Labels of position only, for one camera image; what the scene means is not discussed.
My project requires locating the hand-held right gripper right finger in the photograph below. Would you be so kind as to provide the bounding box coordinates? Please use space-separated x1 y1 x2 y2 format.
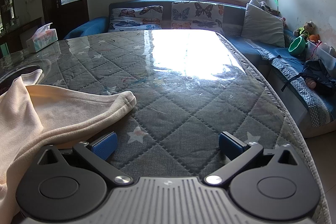
205 131 300 186

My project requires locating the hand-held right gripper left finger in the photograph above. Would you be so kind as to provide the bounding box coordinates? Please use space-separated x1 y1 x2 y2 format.
37 131 133 186

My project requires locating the cream knit garment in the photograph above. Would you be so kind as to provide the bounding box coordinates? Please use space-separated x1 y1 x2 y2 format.
0 69 137 224

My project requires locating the patterned blue sofa cover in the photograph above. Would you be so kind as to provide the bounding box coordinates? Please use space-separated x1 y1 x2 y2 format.
252 38 336 128

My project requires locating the blue corner sofa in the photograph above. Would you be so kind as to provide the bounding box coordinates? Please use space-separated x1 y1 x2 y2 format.
63 0 336 138

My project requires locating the dark blue backpack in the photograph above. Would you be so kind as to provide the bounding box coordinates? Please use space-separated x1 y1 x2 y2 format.
281 59 336 95

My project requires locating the round black cooktop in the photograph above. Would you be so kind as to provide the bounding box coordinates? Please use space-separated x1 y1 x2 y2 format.
0 63 45 96

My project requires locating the green plastic bowl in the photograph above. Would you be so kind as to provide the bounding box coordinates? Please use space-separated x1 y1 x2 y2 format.
288 36 307 57

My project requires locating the pastel tissue box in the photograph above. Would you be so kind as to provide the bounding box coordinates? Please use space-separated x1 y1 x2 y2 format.
26 22 58 53

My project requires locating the plain grey pillow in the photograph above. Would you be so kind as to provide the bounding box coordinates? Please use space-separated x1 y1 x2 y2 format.
241 3 286 48

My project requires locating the butterfly print cushion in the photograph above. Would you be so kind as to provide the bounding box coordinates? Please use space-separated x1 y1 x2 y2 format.
108 5 164 31
171 1 225 35

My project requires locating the clear plastic storage box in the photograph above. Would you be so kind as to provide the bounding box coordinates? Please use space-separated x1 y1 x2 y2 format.
304 40 336 76

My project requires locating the teddy bear plush toy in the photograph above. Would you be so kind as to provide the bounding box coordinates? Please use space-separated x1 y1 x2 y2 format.
293 21 315 41

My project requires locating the black and white plush toy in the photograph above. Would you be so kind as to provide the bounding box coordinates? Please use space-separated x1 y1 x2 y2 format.
249 0 280 16

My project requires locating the dark wooden display cabinet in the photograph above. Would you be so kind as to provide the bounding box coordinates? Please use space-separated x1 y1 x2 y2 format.
0 0 42 56

